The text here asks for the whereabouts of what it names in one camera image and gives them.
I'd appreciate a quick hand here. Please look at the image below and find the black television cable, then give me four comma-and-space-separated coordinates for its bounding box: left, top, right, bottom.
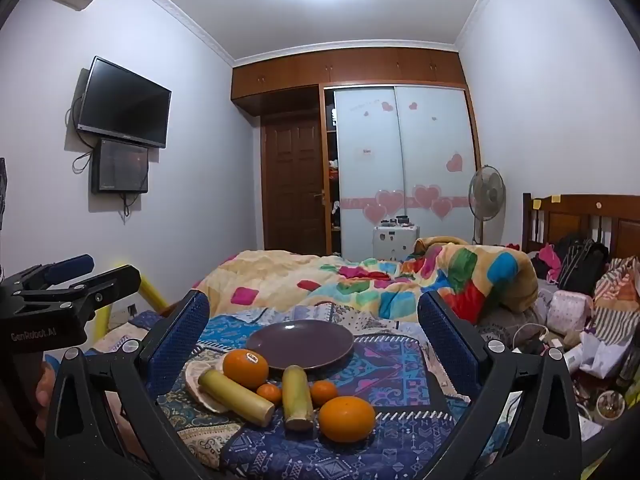
65, 92, 98, 173

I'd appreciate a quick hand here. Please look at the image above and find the small round bowl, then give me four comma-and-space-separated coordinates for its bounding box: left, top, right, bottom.
597, 390, 626, 419

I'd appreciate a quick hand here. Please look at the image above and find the purple plate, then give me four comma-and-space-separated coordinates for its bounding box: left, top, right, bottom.
245, 320, 355, 372

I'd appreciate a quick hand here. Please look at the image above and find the colourful patchwork blanket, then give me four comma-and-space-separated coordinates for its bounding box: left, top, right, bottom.
192, 236, 540, 327

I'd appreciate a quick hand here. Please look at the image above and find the blue patterned bed sheet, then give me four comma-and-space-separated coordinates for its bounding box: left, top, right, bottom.
90, 300, 501, 480

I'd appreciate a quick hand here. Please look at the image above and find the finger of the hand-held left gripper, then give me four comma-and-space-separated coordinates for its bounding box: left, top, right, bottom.
22, 264, 143, 324
7, 254, 96, 292

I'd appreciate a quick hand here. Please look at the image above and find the wooden headboard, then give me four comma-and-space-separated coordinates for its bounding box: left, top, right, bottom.
521, 192, 640, 262

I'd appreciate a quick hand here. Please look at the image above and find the light pink quilted bag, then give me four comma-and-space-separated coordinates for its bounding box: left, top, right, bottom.
547, 290, 594, 334

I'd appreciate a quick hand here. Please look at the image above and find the white paper bag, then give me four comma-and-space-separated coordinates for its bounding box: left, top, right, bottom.
579, 330, 632, 379

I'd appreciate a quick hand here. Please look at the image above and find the pomelo slice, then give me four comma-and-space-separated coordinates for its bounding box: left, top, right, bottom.
185, 360, 232, 415

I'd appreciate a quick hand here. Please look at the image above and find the wooden wardrobe with sliding doors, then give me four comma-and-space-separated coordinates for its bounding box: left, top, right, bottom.
231, 47, 483, 262

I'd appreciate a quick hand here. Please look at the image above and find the brown wooden door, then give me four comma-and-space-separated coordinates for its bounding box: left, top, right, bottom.
260, 114, 327, 257

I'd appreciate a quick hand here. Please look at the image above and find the yellow chair frame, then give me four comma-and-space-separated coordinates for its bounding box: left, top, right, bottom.
95, 255, 171, 342

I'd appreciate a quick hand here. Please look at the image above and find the white charger with cable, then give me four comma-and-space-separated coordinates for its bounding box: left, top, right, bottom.
510, 321, 552, 357

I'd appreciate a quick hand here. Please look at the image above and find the small mandarin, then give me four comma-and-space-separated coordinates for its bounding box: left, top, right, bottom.
310, 380, 340, 407
256, 382, 283, 406

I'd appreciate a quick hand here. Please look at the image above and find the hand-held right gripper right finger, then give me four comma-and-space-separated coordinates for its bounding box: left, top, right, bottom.
417, 290, 584, 480

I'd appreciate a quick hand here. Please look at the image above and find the wall-mounted black television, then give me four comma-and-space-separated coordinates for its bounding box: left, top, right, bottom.
77, 56, 172, 149

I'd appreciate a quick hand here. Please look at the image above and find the black backpack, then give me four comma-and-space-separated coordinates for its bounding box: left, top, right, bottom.
556, 232, 610, 292

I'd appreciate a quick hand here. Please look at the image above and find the yellow sugarcane piece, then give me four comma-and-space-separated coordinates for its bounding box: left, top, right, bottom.
281, 365, 316, 432
198, 368, 276, 428

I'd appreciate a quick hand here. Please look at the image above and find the white box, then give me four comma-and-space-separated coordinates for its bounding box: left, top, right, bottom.
372, 225, 421, 262

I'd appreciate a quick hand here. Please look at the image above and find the large orange with sticker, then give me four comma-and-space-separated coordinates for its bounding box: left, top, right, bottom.
222, 349, 270, 390

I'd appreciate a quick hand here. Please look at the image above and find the small black wall monitor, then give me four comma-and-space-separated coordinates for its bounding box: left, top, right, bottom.
91, 139, 150, 195

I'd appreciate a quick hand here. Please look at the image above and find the standing fan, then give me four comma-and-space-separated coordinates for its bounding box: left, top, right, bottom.
468, 165, 507, 247

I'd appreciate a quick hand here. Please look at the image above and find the person's left hand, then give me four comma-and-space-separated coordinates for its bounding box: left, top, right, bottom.
35, 360, 59, 412

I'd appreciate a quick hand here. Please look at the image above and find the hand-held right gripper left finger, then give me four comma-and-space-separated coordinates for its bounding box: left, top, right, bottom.
44, 289, 231, 480

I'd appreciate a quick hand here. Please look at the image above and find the pink clothing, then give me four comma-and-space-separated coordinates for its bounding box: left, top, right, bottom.
530, 242, 564, 281

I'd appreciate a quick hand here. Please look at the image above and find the striped cloth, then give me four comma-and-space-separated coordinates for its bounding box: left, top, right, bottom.
592, 256, 640, 361

